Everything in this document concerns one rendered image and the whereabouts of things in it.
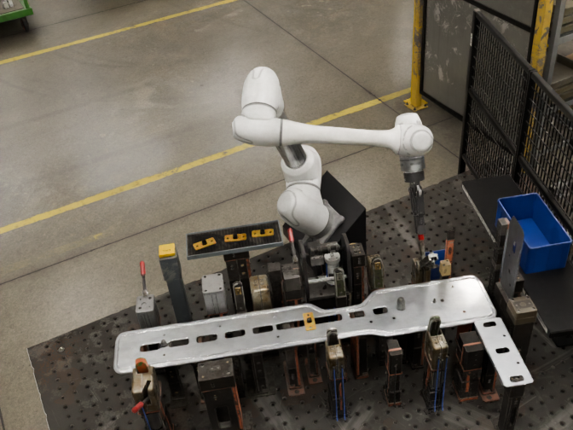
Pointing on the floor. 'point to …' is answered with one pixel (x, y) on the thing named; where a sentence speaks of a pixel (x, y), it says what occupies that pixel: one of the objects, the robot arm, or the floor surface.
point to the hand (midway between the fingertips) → (419, 224)
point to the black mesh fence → (515, 125)
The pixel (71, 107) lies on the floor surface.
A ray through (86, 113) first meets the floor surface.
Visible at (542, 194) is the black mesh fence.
